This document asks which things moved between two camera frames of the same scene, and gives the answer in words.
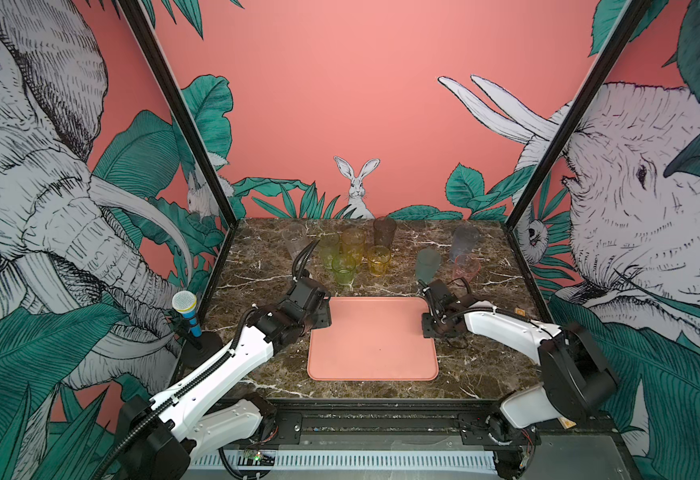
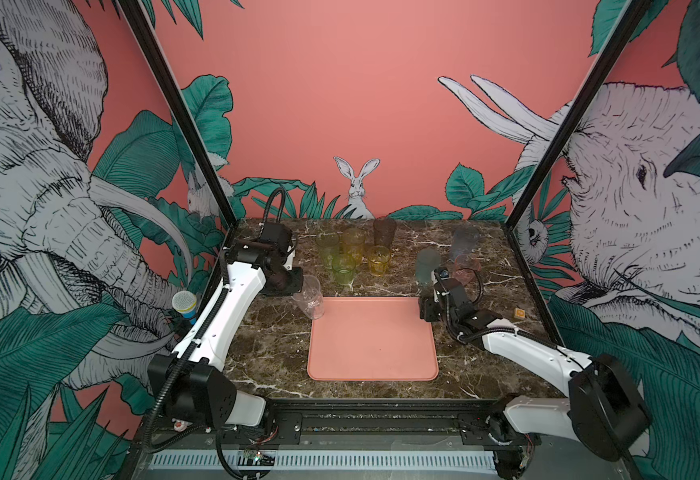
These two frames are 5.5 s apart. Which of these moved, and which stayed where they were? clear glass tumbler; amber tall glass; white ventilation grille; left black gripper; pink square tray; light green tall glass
Moved: clear glass tumbler; left black gripper
Stayed: white ventilation grille; amber tall glass; light green tall glass; pink square tray
